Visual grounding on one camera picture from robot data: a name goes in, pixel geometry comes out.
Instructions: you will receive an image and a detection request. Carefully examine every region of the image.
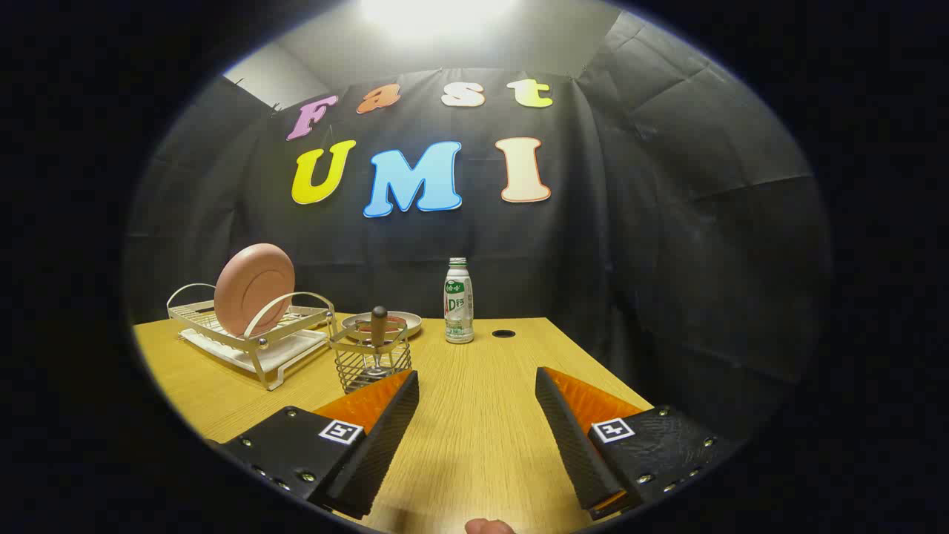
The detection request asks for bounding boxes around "pink plate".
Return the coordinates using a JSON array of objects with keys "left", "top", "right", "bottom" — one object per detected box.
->
[{"left": 214, "top": 243, "right": 296, "bottom": 338}]

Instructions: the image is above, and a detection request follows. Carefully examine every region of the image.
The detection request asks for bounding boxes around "white wire dish rack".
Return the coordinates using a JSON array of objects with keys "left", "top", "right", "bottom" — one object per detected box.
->
[{"left": 167, "top": 283, "right": 338, "bottom": 392}]

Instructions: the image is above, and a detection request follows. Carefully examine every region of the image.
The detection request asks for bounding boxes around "spoon with dark handle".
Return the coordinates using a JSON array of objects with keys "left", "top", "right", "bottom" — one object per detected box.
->
[{"left": 368, "top": 306, "right": 390, "bottom": 375}]

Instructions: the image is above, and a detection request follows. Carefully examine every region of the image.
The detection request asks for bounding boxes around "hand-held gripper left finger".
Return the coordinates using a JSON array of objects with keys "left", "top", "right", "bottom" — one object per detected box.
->
[{"left": 215, "top": 369, "right": 420, "bottom": 520}]

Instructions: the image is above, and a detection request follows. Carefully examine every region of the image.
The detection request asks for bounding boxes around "black backdrop cloth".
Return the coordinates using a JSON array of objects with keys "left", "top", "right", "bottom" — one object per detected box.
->
[{"left": 122, "top": 7, "right": 835, "bottom": 461}]

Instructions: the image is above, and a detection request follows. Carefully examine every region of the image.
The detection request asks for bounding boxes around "metal wire basket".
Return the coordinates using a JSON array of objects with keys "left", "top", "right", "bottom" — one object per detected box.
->
[{"left": 328, "top": 319, "right": 413, "bottom": 394}]

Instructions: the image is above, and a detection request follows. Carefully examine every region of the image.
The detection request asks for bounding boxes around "white drink bottle green label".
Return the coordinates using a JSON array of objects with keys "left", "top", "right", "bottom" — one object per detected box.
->
[{"left": 443, "top": 257, "right": 475, "bottom": 345}]

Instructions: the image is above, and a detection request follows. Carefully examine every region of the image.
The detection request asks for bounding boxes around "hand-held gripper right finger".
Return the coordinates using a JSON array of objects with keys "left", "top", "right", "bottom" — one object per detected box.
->
[{"left": 535, "top": 366, "right": 731, "bottom": 521}]

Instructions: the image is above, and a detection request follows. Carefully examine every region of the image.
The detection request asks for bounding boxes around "white drip tray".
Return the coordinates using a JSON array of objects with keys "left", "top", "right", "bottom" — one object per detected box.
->
[{"left": 180, "top": 326, "right": 328, "bottom": 375}]

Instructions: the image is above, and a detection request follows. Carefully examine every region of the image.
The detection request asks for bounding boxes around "beige plate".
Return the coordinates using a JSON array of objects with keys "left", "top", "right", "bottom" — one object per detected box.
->
[{"left": 341, "top": 311, "right": 423, "bottom": 340}]

